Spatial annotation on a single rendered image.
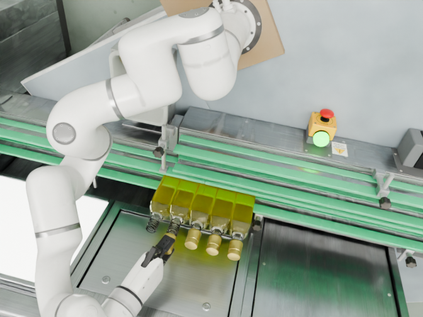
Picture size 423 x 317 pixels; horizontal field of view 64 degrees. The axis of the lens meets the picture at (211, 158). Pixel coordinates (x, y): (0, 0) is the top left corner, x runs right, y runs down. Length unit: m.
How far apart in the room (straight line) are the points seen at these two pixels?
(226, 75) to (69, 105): 0.30
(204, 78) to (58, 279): 0.52
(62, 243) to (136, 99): 0.31
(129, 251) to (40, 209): 0.41
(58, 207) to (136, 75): 0.29
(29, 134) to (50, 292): 0.59
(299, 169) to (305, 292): 0.37
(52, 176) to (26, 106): 0.64
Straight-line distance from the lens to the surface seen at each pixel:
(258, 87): 1.04
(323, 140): 1.00
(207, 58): 0.65
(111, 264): 1.05
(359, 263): 1.23
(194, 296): 0.99
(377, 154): 1.11
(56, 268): 0.81
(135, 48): 0.64
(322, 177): 0.98
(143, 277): 0.81
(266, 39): 0.95
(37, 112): 1.30
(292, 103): 1.06
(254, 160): 0.97
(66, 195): 0.73
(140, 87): 0.67
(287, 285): 1.10
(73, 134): 0.68
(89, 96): 0.69
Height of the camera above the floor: 1.66
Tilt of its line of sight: 48 degrees down
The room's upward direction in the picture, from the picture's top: 161 degrees counter-clockwise
